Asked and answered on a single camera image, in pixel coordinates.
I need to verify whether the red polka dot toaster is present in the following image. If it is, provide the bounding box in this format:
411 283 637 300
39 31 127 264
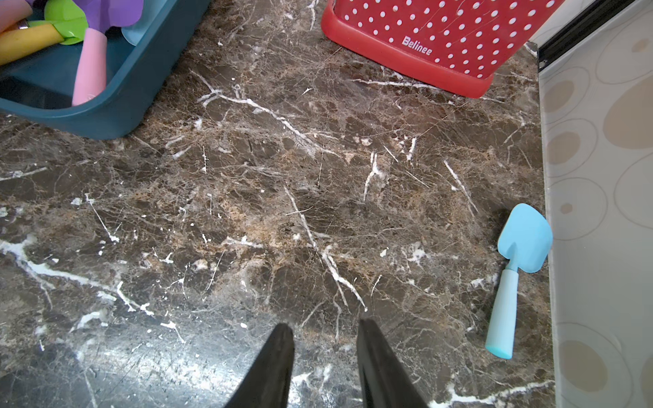
321 0 561 99

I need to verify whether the purple shovel pink handle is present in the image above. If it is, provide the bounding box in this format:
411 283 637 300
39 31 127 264
0 0 32 32
72 0 144 106

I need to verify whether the black corner frame post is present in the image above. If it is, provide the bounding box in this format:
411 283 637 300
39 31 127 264
538 0 634 72

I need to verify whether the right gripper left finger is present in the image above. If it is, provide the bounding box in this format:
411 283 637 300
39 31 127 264
224 323 295 408

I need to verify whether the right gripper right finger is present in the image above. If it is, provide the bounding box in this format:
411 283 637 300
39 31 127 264
356 319 428 407

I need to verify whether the light blue toy shovel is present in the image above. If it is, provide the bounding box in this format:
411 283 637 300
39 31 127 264
122 0 167 46

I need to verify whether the green shovel yellow handle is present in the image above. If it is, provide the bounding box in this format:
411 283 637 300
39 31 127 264
1 1 88 66

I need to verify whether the teal plastic storage box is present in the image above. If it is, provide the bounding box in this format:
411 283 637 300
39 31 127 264
1 1 209 140

